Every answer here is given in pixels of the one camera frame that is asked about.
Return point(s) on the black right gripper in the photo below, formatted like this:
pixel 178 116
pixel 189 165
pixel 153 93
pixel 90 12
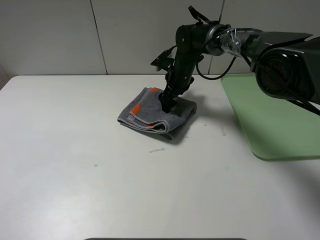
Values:
pixel 179 78

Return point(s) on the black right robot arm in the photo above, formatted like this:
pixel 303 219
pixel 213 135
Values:
pixel 286 64

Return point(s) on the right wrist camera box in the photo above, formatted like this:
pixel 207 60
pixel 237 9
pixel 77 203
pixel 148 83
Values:
pixel 163 61

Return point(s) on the grey towel with orange stripes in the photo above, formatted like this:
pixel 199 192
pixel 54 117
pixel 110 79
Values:
pixel 145 114

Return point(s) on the green plastic tray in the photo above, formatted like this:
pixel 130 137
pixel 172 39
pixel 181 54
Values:
pixel 274 129

